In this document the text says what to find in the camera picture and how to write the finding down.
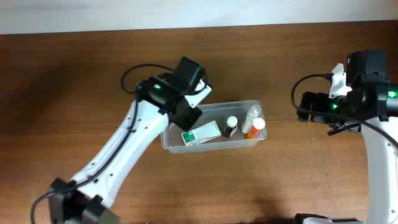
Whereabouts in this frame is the dark syrup bottle white cap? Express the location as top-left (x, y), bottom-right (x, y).
top-left (223, 116), bottom-right (238, 138)

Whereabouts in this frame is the right black cable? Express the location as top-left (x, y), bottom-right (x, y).
top-left (290, 73), bottom-right (398, 147)

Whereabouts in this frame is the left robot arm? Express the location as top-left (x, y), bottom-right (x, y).
top-left (47, 57), bottom-right (211, 223)

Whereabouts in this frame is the orange tube white cap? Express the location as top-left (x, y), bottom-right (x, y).
top-left (246, 118), bottom-right (266, 139)

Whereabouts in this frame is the white spray bottle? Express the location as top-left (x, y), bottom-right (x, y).
top-left (241, 105), bottom-right (262, 134)

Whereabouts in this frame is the white green medicine box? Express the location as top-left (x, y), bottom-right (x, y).
top-left (181, 121), bottom-right (221, 146)

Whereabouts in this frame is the black cable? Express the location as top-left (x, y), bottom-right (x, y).
top-left (290, 73), bottom-right (398, 147)
top-left (30, 63), bottom-right (209, 224)

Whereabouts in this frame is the clear plastic container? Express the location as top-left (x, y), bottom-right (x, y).
top-left (160, 100), bottom-right (267, 154)

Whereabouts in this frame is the left black cable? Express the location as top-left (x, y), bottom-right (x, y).
top-left (30, 63), bottom-right (209, 224)

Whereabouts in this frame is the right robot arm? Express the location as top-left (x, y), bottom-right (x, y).
top-left (290, 50), bottom-right (397, 223)

